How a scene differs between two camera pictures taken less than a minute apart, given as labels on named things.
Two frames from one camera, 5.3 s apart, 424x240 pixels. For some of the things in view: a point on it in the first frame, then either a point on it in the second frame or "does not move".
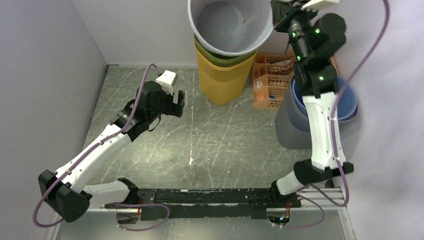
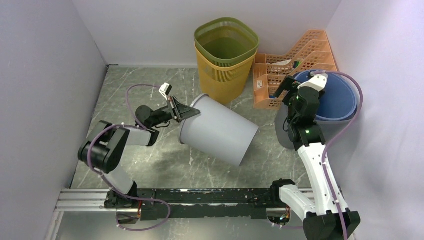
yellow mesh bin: (224, 87) does not move
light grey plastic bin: (229, 27) to (218, 130)
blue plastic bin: (347, 107) does not move
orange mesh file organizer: (272, 73) does not move
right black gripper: (284, 12) to (289, 84)
